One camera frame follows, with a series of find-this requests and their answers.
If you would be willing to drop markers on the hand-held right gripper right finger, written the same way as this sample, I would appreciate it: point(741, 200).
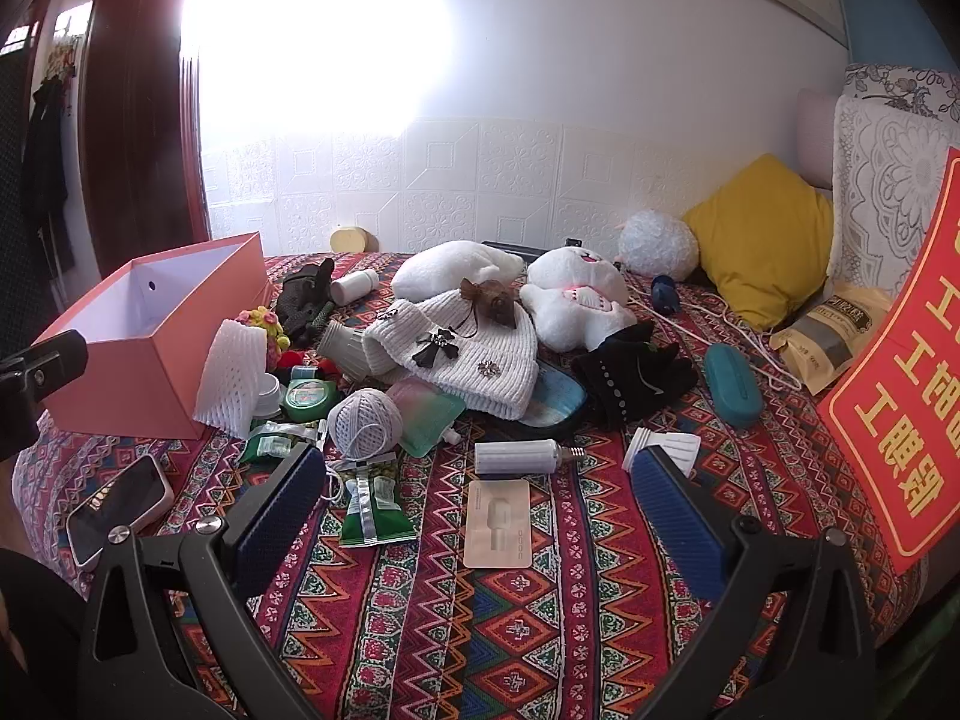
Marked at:
point(675, 517)

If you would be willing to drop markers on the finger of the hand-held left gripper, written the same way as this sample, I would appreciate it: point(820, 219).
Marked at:
point(41, 367)

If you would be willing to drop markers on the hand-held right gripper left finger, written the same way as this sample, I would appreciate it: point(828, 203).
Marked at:
point(277, 517)

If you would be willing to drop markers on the pink cardboard box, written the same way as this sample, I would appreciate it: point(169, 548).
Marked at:
point(112, 390)

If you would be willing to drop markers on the white cone bulb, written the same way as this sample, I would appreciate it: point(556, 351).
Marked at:
point(341, 345)

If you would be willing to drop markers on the green snack packet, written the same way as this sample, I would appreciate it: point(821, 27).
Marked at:
point(375, 510)

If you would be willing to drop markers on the green round tin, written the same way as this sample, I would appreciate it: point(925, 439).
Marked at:
point(311, 399)

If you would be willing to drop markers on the small white jar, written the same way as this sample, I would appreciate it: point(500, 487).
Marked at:
point(267, 394)

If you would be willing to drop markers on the black studded gloves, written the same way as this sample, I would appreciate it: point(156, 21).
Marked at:
point(637, 375)

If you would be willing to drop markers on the white foam fruit net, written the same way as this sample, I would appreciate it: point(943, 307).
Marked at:
point(232, 375)

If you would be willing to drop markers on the smartphone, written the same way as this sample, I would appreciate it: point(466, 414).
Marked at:
point(120, 510)

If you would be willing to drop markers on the red fabric flower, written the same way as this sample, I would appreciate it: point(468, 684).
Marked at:
point(292, 358)

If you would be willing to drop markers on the white corn bulb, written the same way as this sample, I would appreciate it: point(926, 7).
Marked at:
point(521, 457)

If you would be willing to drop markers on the printed pencil case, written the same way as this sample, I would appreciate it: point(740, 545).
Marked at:
point(559, 397)

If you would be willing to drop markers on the beige sachet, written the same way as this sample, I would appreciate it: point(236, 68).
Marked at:
point(499, 529)

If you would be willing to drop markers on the red patterned blanket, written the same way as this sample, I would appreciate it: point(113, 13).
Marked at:
point(525, 615)

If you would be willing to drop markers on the pink green water pouch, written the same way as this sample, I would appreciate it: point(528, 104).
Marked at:
point(427, 414)

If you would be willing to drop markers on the yellow flower toy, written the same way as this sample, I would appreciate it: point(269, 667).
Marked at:
point(262, 322)

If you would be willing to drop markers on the hanging dark clothes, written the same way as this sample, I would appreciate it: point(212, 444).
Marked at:
point(45, 157)

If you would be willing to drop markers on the black knit glove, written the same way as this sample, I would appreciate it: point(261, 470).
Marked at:
point(300, 300)

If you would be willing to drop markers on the small blue object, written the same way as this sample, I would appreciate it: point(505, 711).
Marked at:
point(664, 294)

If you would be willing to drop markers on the brown paper bag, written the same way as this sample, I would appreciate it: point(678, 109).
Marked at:
point(825, 337)

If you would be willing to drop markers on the white knit hat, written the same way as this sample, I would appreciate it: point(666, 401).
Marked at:
point(465, 371)

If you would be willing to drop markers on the white pill bottle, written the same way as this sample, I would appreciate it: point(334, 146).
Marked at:
point(354, 286)

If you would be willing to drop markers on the white plush rabbit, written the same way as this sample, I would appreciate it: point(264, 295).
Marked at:
point(577, 292)

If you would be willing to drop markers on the red box with gold letters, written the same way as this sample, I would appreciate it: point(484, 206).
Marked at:
point(900, 405)

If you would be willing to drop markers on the person's dark clothing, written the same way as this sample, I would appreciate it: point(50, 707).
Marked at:
point(34, 637)

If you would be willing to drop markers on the white fluffy ball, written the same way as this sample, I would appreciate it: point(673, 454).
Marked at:
point(658, 244)

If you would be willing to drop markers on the dark wooden door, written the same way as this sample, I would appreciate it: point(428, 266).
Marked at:
point(142, 112)

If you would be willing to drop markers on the brown bow hair clip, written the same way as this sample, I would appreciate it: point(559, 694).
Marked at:
point(491, 307)

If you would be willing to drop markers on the yellow pillow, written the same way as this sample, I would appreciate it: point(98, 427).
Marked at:
point(757, 240)

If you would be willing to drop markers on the black remote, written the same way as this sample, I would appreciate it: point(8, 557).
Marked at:
point(517, 247)

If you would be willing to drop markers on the pink pillow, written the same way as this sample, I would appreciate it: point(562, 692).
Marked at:
point(814, 139)

